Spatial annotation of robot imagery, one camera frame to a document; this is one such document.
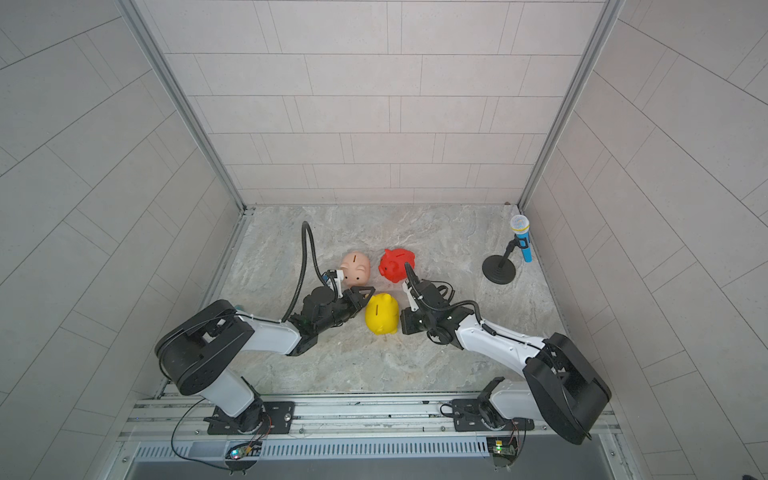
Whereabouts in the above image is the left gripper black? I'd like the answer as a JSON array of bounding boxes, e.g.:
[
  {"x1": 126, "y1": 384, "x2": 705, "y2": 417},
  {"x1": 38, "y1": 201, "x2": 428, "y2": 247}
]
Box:
[{"x1": 314, "y1": 287, "x2": 377, "y2": 336}]

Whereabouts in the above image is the pink piggy bank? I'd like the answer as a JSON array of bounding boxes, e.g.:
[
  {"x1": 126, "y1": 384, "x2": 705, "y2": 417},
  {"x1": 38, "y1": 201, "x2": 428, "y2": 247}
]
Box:
[{"x1": 340, "y1": 251, "x2": 371, "y2": 288}]

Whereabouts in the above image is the yellow piggy bank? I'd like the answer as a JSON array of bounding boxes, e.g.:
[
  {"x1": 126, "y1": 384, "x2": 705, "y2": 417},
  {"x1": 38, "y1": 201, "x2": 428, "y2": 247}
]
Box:
[{"x1": 365, "y1": 293, "x2": 400, "y2": 335}]

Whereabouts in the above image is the red piggy bank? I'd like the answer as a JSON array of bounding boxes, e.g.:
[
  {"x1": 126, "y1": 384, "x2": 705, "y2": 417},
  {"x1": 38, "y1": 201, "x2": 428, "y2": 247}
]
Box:
[{"x1": 378, "y1": 248, "x2": 415, "y2": 283}]

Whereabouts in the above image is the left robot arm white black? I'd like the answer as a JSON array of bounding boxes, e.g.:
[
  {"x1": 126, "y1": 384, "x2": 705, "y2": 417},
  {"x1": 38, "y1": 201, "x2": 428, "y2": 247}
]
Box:
[{"x1": 155, "y1": 286, "x2": 375, "y2": 418}]

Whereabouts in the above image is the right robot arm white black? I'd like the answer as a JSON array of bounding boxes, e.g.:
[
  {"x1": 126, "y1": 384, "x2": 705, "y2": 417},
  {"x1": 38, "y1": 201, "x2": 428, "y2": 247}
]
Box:
[{"x1": 400, "y1": 273, "x2": 612, "y2": 445}]

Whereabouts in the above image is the black microphone stand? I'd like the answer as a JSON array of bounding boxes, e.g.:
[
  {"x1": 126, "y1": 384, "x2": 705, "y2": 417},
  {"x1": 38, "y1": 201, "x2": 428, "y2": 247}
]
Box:
[{"x1": 482, "y1": 239, "x2": 519, "y2": 285}]

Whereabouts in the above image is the blue toy microphone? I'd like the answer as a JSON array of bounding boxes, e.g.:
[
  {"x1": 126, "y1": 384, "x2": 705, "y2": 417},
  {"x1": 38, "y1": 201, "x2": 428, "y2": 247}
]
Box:
[{"x1": 510, "y1": 214, "x2": 533, "y2": 263}]

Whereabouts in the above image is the right controller board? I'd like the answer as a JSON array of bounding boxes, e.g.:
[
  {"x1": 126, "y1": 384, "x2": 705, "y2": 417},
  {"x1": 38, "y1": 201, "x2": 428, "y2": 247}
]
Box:
[{"x1": 486, "y1": 436, "x2": 519, "y2": 469}]

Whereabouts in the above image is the controller board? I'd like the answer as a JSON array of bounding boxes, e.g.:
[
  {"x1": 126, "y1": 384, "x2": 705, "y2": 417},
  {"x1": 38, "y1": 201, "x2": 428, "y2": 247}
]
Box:
[
  {"x1": 224, "y1": 441, "x2": 262, "y2": 475},
  {"x1": 486, "y1": 436, "x2": 519, "y2": 469}
]

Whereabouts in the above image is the left controller board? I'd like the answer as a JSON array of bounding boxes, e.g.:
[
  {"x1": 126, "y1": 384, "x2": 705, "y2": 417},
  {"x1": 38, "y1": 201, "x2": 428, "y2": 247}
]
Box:
[{"x1": 224, "y1": 441, "x2": 262, "y2": 475}]

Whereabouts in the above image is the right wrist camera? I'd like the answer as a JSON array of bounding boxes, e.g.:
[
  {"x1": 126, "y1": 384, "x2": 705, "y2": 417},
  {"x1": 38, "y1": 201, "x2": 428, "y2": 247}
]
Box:
[{"x1": 402, "y1": 281, "x2": 419, "y2": 312}]

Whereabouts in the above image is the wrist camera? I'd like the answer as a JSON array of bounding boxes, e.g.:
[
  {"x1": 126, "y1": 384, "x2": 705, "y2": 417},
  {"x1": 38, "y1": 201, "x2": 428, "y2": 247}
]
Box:
[
  {"x1": 325, "y1": 269, "x2": 345, "y2": 298},
  {"x1": 402, "y1": 281, "x2": 419, "y2": 312}
]

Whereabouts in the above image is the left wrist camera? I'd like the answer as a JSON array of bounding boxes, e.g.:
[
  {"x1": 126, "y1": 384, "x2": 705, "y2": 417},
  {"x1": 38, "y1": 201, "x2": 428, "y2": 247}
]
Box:
[{"x1": 325, "y1": 269, "x2": 345, "y2": 298}]

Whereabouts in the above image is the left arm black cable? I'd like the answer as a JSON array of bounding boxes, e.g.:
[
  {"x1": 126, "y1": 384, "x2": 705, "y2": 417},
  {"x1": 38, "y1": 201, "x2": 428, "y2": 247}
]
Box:
[{"x1": 280, "y1": 220, "x2": 337, "y2": 324}]

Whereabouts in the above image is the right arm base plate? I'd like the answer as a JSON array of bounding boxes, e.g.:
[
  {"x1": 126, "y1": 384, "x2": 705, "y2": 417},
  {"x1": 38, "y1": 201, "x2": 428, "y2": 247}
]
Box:
[{"x1": 439, "y1": 399, "x2": 535, "y2": 432}]

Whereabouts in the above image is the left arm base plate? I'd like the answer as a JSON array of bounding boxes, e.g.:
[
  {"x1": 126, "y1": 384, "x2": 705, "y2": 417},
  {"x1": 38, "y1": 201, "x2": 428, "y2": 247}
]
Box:
[{"x1": 204, "y1": 400, "x2": 296, "y2": 435}]

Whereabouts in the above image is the aluminium rail frame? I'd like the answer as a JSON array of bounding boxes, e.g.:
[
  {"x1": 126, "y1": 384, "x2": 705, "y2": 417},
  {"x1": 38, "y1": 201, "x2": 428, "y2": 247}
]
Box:
[{"x1": 101, "y1": 381, "x2": 638, "y2": 479}]

